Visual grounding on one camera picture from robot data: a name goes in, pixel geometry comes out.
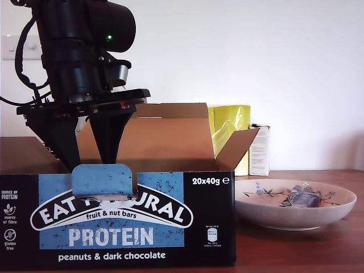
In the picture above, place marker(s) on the blue snackbar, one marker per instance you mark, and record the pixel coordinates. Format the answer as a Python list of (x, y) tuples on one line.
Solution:
[(301, 200)]

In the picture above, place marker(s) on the blue black snackbar carton box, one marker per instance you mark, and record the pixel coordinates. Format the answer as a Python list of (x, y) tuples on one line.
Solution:
[(113, 227)]

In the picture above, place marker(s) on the white light switch plate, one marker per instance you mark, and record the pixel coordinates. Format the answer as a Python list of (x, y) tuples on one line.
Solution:
[(8, 48)]

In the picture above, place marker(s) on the yellow paper towel pack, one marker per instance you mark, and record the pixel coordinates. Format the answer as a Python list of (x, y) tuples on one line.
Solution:
[(233, 128)]

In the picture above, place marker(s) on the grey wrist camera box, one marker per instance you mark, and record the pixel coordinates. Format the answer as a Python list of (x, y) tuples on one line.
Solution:
[(120, 73)]

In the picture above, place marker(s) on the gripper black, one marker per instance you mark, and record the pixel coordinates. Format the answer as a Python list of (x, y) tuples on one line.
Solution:
[(76, 85)]

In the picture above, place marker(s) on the floral ceramic plate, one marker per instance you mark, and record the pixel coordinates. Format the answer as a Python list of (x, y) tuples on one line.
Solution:
[(284, 219)]

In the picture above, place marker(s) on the small white carton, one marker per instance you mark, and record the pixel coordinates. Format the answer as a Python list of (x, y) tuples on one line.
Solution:
[(260, 153)]

